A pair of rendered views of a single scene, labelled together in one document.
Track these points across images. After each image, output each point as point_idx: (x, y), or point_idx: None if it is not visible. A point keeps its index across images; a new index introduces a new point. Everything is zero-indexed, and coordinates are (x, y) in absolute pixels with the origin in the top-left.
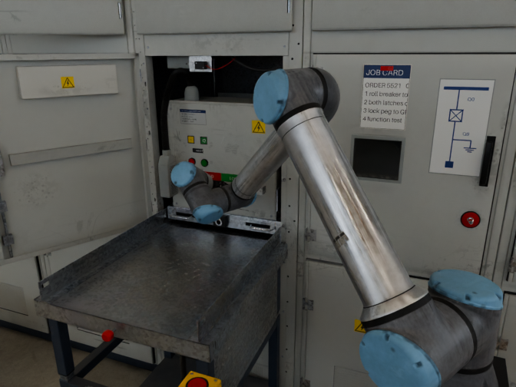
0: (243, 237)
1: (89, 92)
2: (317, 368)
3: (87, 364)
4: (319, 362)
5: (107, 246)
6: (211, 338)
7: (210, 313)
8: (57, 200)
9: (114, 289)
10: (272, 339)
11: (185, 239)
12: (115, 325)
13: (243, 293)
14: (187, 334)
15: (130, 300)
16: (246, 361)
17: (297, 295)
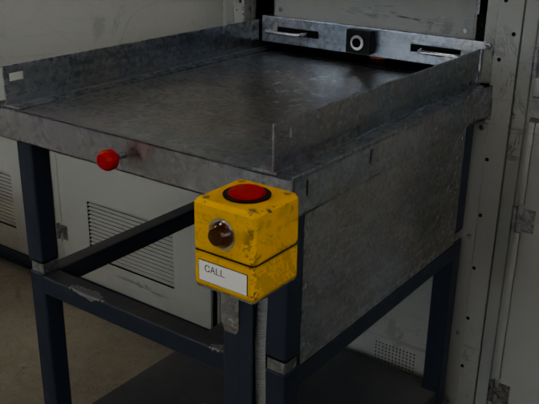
0: (403, 74)
1: None
2: (528, 361)
3: (82, 258)
4: (535, 348)
5: (137, 50)
6: (300, 172)
7: (303, 127)
8: None
9: (136, 106)
10: (439, 288)
11: (287, 67)
12: (124, 147)
13: (381, 131)
14: (254, 163)
15: (160, 119)
16: (377, 287)
17: (503, 201)
